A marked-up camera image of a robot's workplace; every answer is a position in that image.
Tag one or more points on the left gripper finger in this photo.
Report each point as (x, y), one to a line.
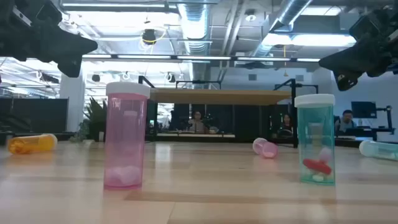
(68, 46)
(71, 68)

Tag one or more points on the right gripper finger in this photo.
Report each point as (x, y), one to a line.
(345, 81)
(354, 60)

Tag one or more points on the teal pill bottle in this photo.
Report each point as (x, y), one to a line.
(314, 140)
(379, 151)

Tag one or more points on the small orange pill bottle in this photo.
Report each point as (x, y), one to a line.
(31, 144)

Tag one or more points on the pink pill bottle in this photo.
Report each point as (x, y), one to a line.
(265, 149)
(124, 140)

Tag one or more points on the black computer monitor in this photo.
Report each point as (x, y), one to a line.
(363, 109)

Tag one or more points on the person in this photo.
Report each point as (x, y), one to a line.
(197, 123)
(286, 126)
(345, 121)

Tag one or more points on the ceiling light panel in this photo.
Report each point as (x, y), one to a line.
(124, 18)
(311, 40)

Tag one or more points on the potted green succulent plant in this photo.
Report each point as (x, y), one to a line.
(96, 118)

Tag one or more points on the black office partition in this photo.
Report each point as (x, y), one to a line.
(34, 115)

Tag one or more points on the black rig camera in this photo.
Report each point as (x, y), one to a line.
(149, 36)

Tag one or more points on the silver ventilation duct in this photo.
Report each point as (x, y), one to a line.
(287, 14)
(194, 28)

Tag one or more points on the wooden shelf with black frame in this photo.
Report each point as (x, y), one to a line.
(217, 97)

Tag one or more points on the black aluminium rig frame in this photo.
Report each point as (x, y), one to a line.
(202, 58)

